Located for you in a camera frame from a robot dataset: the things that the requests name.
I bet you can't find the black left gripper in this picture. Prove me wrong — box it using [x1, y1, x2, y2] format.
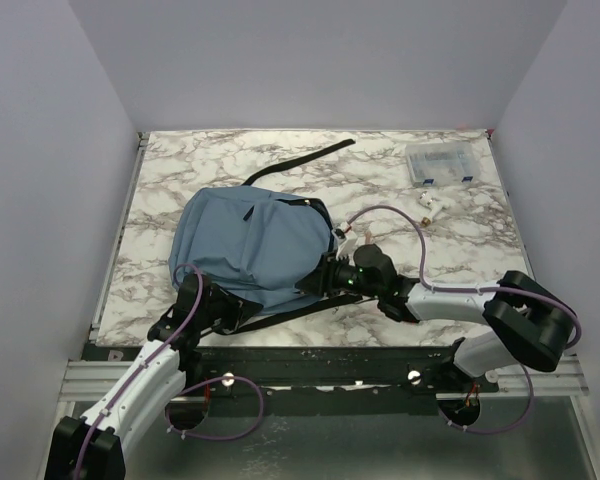
[197, 283, 264, 330]

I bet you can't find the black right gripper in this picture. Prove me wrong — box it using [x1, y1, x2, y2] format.
[295, 250, 382, 300]

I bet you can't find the blue fabric backpack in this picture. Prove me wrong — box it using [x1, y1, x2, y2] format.
[168, 139, 362, 335]

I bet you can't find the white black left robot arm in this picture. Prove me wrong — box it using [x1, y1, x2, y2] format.
[44, 273, 262, 479]

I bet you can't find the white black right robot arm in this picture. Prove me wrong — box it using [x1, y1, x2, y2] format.
[296, 245, 580, 392]

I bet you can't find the white plastic pipe fitting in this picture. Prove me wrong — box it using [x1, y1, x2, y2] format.
[418, 192, 444, 226]

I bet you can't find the clear plastic organizer box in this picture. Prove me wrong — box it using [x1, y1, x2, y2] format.
[405, 142, 480, 187]

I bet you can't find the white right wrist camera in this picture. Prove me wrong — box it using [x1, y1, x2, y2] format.
[332, 221, 358, 260]

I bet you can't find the black metal base rail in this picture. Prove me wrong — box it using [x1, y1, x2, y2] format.
[79, 342, 581, 419]

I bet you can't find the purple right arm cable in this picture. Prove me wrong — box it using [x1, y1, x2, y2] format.
[344, 205, 581, 435]

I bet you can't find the aluminium frame rail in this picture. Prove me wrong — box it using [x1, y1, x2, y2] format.
[59, 357, 589, 402]

